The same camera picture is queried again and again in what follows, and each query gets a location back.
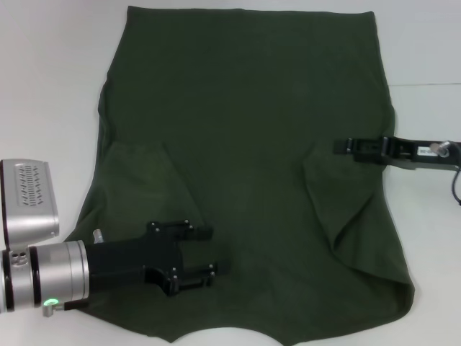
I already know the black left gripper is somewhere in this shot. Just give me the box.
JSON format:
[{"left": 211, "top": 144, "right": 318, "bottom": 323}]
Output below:
[{"left": 86, "top": 219, "right": 228, "bottom": 297}]

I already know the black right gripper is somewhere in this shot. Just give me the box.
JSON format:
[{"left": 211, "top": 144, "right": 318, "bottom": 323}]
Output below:
[{"left": 334, "top": 136, "right": 461, "bottom": 171}]

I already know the dark green t-shirt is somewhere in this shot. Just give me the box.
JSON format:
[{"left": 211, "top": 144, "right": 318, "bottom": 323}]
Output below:
[{"left": 66, "top": 5, "right": 421, "bottom": 346}]

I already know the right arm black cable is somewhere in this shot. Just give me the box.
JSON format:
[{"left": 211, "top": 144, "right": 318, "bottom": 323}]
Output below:
[{"left": 430, "top": 140, "right": 461, "bottom": 207}]

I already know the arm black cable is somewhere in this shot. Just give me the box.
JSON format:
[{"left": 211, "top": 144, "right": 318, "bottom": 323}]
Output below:
[
  {"left": 42, "top": 229, "right": 106, "bottom": 319},
  {"left": 430, "top": 140, "right": 461, "bottom": 207}
]

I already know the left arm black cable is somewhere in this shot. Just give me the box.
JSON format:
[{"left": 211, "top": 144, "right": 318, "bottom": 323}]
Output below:
[{"left": 42, "top": 229, "right": 106, "bottom": 319}]

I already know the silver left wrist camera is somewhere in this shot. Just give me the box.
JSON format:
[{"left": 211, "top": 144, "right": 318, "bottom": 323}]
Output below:
[{"left": 0, "top": 159, "right": 61, "bottom": 250}]

